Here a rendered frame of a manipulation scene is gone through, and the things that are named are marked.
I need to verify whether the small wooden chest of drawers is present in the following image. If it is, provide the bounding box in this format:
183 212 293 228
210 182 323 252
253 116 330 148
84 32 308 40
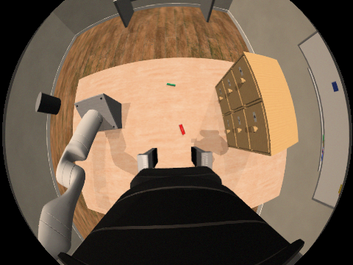
215 52 299 156

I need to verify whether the brown wooden drawer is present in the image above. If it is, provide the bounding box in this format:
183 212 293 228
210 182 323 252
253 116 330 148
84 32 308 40
223 70 243 110
232 56 261 105
245 102 270 152
223 114 237 146
216 81 231 115
232 109 251 149

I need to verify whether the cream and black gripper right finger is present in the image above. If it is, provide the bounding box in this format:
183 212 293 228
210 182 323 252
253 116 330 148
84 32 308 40
191 146 213 169

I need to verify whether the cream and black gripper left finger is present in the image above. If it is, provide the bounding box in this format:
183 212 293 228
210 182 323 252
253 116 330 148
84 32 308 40
137 148 158 172

